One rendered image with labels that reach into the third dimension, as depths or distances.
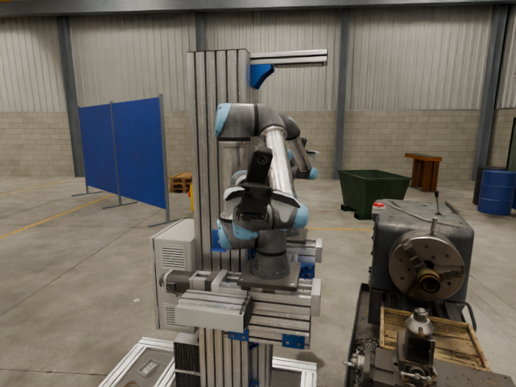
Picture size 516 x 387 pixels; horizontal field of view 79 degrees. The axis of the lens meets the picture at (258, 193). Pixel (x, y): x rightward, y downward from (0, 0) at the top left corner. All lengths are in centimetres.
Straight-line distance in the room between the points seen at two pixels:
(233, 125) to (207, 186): 39
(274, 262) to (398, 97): 1131
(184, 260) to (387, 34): 1154
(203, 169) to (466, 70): 1228
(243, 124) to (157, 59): 1153
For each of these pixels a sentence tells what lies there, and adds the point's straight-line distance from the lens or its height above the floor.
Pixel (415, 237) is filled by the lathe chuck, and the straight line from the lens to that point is 163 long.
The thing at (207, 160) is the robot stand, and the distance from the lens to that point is 137.
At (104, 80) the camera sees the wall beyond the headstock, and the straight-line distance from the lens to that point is 1331.
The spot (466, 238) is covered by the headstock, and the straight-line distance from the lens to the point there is 182.
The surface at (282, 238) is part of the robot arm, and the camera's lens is 120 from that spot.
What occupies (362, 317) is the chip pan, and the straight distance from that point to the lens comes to 225.
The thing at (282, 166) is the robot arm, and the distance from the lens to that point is 99.
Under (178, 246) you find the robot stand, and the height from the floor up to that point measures 120.
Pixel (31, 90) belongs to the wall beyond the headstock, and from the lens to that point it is 1481.
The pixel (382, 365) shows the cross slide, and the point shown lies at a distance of 122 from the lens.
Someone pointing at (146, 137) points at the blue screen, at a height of 158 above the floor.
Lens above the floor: 171
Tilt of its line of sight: 11 degrees down
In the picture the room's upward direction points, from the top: straight up
